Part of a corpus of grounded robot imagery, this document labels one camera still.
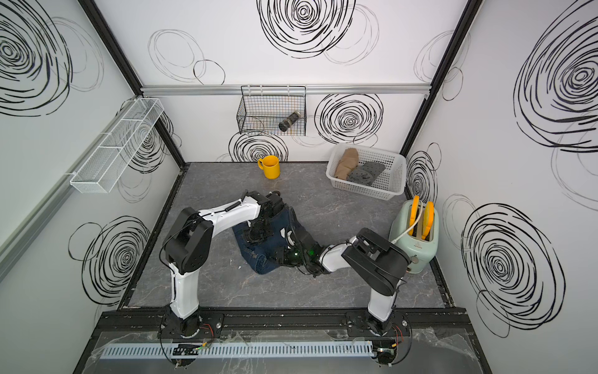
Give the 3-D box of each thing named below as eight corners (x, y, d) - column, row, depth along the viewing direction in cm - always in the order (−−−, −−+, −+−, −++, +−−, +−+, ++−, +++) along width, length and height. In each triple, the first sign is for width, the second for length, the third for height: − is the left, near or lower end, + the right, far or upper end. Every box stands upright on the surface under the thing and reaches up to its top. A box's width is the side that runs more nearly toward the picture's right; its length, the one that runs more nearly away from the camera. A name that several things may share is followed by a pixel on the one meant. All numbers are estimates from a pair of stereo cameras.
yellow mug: (269, 182, 114) (267, 170, 108) (260, 170, 120) (258, 158, 113) (284, 175, 117) (283, 164, 111) (275, 164, 122) (274, 152, 116)
